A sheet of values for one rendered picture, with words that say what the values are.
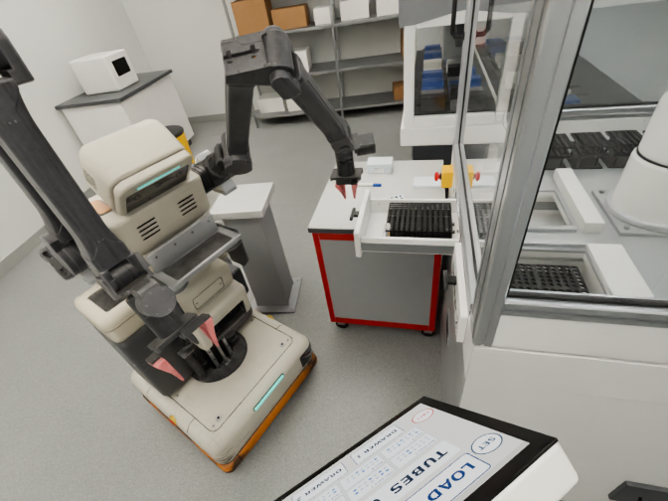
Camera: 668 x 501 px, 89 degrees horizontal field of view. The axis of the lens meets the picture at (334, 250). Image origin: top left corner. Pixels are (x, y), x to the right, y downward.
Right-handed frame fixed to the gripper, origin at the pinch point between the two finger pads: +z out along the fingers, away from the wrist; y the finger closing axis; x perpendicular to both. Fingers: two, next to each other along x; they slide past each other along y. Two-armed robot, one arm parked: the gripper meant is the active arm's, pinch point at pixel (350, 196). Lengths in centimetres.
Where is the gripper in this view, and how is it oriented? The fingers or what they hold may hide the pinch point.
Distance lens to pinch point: 120.2
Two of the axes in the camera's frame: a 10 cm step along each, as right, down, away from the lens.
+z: 1.5, 7.5, 6.4
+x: 2.2, -6.6, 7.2
